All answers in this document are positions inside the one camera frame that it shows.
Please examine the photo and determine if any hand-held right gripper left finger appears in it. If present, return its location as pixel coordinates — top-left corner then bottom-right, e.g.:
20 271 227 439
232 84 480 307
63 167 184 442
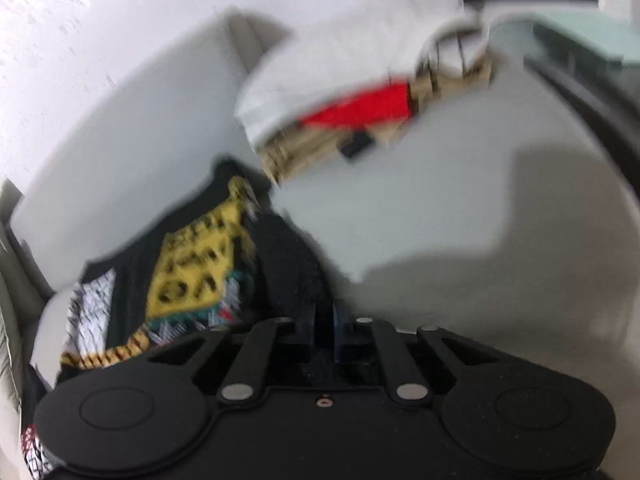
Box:
147 304 317 405

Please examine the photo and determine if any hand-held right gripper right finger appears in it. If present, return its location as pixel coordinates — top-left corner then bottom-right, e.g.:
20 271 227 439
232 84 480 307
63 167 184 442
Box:
332 300 501 405

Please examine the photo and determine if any black patterned knit sweater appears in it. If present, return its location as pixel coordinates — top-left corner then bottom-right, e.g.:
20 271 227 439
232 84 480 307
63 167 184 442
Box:
20 159 341 480

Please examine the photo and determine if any grey sofa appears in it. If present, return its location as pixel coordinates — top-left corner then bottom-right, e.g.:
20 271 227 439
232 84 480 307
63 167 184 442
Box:
0 7 640 480

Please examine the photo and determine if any beige patterned folded garment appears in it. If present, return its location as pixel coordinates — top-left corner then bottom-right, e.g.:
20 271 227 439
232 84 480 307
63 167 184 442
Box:
259 47 502 188

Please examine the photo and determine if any red folded garment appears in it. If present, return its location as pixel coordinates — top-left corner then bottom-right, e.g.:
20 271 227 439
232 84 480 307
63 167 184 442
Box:
299 81 417 132

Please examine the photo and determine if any white folded garment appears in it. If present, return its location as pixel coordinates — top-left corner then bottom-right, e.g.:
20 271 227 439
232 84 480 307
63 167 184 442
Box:
234 4 483 153

